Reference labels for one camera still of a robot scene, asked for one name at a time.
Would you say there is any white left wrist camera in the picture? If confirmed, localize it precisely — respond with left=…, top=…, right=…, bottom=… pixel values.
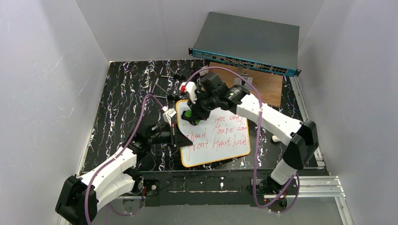
left=162, top=106, right=177, bottom=126

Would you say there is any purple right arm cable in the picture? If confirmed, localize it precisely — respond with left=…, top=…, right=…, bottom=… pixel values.
left=183, top=66, right=301, bottom=214

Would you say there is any silver metal bracket stand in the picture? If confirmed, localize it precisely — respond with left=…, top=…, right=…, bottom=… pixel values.
left=234, top=66, right=253, bottom=90

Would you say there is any brown wooden board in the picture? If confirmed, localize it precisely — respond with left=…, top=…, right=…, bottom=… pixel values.
left=200, top=62, right=283, bottom=107

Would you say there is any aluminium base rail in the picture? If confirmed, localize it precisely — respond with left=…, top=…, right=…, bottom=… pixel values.
left=58, top=175, right=354, bottom=225

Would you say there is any yellow framed whiteboard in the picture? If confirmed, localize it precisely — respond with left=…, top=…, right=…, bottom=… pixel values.
left=176, top=100, right=251, bottom=167

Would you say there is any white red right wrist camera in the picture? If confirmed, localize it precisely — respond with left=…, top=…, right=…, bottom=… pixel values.
left=179, top=82, right=197, bottom=104

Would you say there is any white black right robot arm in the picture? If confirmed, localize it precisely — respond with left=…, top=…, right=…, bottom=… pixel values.
left=179, top=73, right=319, bottom=195

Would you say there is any white pvc elbow near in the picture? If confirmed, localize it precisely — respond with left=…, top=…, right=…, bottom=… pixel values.
left=272, top=135, right=281, bottom=143

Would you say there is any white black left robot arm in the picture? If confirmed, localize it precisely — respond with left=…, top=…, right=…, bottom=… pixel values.
left=55, top=122, right=193, bottom=225

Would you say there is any green black whiteboard eraser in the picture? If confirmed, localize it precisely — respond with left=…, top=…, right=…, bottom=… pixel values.
left=181, top=110, right=200, bottom=126

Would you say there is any white pvc elbow far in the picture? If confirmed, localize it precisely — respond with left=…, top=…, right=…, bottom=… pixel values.
left=199, top=66, right=209, bottom=77

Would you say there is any teal grey network switch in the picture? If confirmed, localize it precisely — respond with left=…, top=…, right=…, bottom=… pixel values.
left=189, top=12, right=301, bottom=77

